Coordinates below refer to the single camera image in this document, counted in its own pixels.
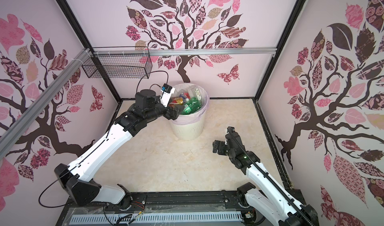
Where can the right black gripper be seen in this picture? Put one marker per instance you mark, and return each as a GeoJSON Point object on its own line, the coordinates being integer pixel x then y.
{"type": "Point", "coordinates": [222, 144]}

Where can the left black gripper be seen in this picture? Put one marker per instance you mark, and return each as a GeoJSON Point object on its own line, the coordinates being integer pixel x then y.
{"type": "Point", "coordinates": [169, 115]}

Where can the clear bottle blue cap red label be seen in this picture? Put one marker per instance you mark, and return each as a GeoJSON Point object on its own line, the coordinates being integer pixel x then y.
{"type": "Point", "coordinates": [187, 95]}

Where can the clear bottle green white label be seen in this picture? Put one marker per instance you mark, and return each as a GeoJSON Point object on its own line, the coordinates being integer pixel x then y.
{"type": "Point", "coordinates": [198, 94]}

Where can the orange drink red label bottle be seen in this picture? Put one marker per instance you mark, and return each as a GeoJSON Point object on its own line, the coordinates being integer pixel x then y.
{"type": "Point", "coordinates": [178, 101]}

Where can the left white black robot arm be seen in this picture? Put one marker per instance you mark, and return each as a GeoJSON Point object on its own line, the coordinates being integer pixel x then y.
{"type": "Point", "coordinates": [77, 178]}

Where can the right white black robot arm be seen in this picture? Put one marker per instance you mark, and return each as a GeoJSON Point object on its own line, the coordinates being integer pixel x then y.
{"type": "Point", "coordinates": [264, 193]}

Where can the cream plastic waste bin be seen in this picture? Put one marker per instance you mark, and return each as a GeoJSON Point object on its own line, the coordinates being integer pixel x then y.
{"type": "Point", "coordinates": [189, 131]}

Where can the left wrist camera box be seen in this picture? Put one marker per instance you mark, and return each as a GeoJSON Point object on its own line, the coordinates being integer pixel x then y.
{"type": "Point", "coordinates": [167, 92]}

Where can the black wire mesh basket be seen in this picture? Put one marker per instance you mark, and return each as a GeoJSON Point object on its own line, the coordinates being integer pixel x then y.
{"type": "Point", "coordinates": [131, 62]}

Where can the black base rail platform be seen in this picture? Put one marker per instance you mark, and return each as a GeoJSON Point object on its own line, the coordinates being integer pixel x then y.
{"type": "Point", "coordinates": [172, 202]}

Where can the back aluminium frame rail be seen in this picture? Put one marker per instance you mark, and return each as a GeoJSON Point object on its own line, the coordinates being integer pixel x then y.
{"type": "Point", "coordinates": [187, 52]}

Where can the aluminium frame rail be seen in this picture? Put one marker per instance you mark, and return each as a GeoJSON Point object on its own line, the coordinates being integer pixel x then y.
{"type": "Point", "coordinates": [12, 135]}
{"type": "Point", "coordinates": [187, 52]}

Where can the white slotted cable duct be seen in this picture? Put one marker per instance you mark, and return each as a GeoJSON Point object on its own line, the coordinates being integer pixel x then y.
{"type": "Point", "coordinates": [155, 218]}

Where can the left aluminium frame rail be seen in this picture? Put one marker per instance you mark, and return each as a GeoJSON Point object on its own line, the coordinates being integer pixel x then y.
{"type": "Point", "coordinates": [12, 135]}

